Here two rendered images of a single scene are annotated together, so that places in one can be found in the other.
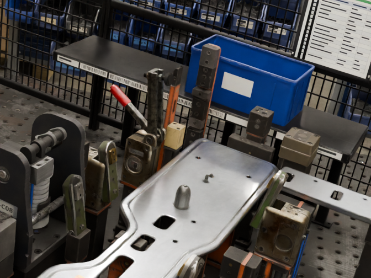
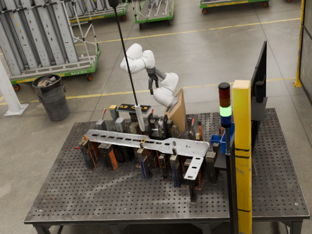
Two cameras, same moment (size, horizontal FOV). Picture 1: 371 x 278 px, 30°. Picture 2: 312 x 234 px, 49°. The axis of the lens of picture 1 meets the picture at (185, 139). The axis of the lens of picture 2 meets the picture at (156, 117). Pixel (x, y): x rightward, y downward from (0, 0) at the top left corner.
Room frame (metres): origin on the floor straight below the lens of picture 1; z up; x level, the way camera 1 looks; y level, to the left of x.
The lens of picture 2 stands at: (1.43, -2.62, 3.09)
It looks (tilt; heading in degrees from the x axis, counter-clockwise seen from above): 33 degrees down; 97
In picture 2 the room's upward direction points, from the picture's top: 11 degrees counter-clockwise
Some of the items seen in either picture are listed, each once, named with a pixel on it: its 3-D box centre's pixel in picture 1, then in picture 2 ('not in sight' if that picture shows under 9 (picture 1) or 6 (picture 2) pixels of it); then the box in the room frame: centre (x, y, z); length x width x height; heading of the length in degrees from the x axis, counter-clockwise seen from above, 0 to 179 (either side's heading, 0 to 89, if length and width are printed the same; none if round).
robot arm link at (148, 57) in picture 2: not in sight; (147, 59); (1.09, 0.29, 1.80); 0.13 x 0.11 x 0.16; 36
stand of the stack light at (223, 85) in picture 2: not in sight; (226, 123); (1.64, -0.86, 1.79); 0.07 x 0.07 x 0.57
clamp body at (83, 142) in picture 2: not in sight; (88, 154); (0.29, 0.14, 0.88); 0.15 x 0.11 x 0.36; 69
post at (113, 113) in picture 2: not in sight; (117, 123); (0.57, 0.59, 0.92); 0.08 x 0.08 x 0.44; 69
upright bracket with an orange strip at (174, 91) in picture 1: (162, 160); (201, 141); (1.49, 0.05, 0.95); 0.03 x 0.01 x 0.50; 159
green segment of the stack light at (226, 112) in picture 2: not in sight; (225, 109); (1.64, -0.86, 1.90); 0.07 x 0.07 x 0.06
